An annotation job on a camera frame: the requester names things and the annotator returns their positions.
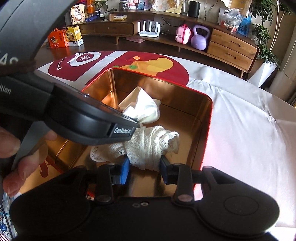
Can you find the white lace cloth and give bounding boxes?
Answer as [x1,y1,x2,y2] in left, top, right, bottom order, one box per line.
[90,126,180,171]

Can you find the person left hand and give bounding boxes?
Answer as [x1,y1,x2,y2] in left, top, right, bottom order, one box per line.
[0,126,58,198]

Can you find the red metal tin box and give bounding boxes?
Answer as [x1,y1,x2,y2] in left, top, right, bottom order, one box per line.
[20,68,212,197]

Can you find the orange gift box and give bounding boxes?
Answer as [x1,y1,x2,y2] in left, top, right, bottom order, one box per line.
[48,28,68,48]

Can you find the yellow carton box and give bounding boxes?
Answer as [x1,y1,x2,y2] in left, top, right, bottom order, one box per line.
[63,26,84,47]

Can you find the printed white tablecloth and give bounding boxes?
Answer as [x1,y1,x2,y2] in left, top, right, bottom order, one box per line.
[34,50,296,229]

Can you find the snack box on cabinet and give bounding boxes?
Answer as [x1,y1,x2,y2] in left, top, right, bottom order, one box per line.
[70,3,85,25]

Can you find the potted green tree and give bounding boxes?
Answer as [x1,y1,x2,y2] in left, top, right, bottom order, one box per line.
[248,1,292,87]

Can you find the purple kettlebell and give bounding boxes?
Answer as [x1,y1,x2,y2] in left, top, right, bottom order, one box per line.
[191,25,210,51]

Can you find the wooden TV cabinet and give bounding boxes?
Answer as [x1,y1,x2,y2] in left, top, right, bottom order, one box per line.
[79,10,259,74]

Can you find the white wifi router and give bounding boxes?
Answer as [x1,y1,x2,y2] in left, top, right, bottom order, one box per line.
[137,21,161,38]

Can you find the blue plastic item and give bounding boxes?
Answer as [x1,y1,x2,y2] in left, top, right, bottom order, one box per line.
[236,16,251,37]

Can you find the clear plastic bag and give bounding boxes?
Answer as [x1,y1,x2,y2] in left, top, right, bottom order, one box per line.
[220,9,243,33]

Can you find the black smart speaker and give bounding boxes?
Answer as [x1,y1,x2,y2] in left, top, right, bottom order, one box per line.
[188,1,201,18]

